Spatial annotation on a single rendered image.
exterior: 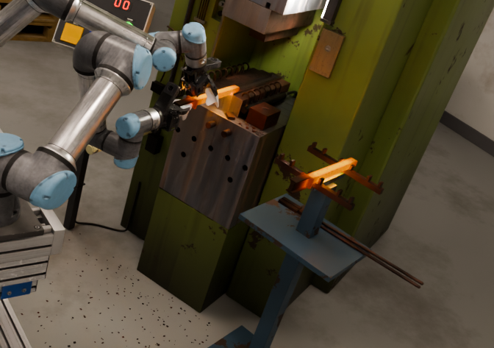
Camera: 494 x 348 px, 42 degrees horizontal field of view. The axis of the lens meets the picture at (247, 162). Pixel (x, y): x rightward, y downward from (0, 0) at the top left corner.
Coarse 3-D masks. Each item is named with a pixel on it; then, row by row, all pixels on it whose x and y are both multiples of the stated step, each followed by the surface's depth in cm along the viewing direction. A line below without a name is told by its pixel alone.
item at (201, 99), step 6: (222, 90) 252; (228, 90) 254; (234, 90) 258; (198, 96) 240; (204, 96) 241; (222, 96) 252; (174, 102) 227; (180, 102) 228; (186, 102) 230; (192, 102) 233; (198, 102) 238; (204, 102) 242
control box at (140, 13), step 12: (96, 0) 260; (108, 0) 260; (120, 0) 260; (132, 0) 260; (144, 0) 261; (108, 12) 260; (120, 12) 260; (132, 12) 260; (144, 12) 260; (60, 24) 258; (132, 24) 260; (144, 24) 260; (60, 36) 258; (72, 48) 258
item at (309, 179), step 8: (344, 160) 226; (352, 160) 228; (328, 168) 217; (336, 168) 219; (344, 168) 223; (296, 176) 203; (304, 176) 204; (312, 176) 209; (320, 176) 210; (328, 176) 216; (296, 184) 201; (304, 184) 206; (296, 192) 203
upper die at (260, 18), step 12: (228, 0) 246; (240, 0) 243; (228, 12) 247; (240, 12) 244; (252, 12) 242; (264, 12) 239; (312, 12) 271; (252, 24) 243; (264, 24) 241; (276, 24) 247; (288, 24) 257; (300, 24) 267
